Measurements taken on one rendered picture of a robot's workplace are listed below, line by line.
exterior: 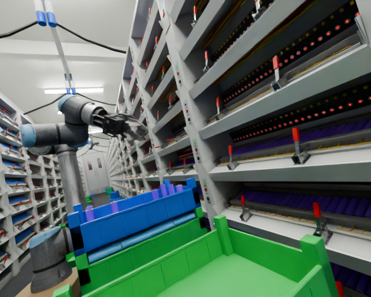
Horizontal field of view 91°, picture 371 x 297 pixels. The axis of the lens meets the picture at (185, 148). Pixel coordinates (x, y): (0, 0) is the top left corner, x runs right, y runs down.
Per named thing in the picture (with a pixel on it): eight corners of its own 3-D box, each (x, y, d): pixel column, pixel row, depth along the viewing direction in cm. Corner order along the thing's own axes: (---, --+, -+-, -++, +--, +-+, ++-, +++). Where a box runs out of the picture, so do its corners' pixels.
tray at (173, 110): (184, 106, 95) (170, 83, 94) (154, 134, 149) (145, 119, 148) (211, 92, 104) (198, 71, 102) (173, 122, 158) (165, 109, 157)
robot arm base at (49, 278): (23, 299, 89) (20, 277, 90) (39, 280, 107) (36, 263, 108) (67, 281, 96) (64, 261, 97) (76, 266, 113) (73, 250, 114)
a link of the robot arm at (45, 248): (33, 266, 103) (28, 234, 105) (68, 251, 114) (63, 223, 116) (31, 274, 92) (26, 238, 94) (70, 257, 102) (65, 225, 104)
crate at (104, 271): (82, 300, 34) (74, 257, 34) (83, 261, 51) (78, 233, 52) (208, 236, 49) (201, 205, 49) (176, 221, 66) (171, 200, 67)
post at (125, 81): (153, 223, 205) (121, 75, 217) (152, 221, 214) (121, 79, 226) (170, 217, 214) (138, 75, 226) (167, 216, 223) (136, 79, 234)
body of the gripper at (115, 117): (115, 139, 69) (89, 128, 71) (128, 134, 77) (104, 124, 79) (118, 120, 66) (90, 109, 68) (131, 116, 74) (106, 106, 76)
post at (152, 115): (176, 243, 143) (129, 33, 154) (172, 239, 151) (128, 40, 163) (198, 233, 151) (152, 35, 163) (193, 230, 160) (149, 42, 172)
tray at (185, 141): (193, 143, 94) (184, 128, 93) (159, 157, 148) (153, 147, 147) (219, 125, 102) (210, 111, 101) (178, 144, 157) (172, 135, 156)
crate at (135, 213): (74, 257, 34) (66, 215, 35) (78, 233, 52) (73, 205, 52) (201, 205, 49) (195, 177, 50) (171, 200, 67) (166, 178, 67)
